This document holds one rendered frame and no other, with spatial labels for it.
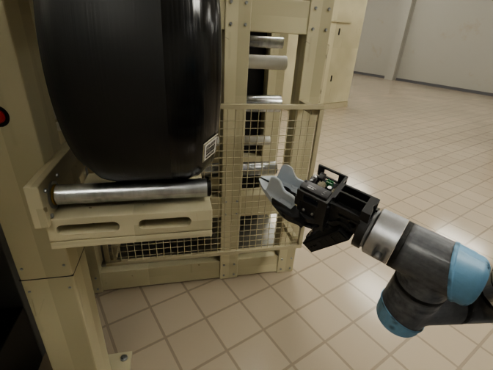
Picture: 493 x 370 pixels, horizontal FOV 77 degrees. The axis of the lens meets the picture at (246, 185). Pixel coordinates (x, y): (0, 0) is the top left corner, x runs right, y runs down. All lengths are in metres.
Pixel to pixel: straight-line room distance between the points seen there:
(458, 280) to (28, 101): 0.82
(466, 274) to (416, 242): 0.07
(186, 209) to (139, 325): 0.99
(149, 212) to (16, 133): 0.32
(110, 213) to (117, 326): 0.98
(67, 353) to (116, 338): 0.42
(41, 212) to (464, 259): 0.74
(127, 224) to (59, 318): 0.46
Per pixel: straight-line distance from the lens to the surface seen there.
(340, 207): 0.49
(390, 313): 0.58
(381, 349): 1.68
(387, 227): 0.49
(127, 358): 1.54
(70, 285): 1.03
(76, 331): 1.16
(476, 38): 11.15
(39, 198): 0.75
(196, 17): 0.55
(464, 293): 0.50
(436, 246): 0.50
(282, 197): 0.55
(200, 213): 0.74
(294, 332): 1.62
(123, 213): 0.75
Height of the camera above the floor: 1.25
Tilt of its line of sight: 27 degrees down
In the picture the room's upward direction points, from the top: 3 degrees clockwise
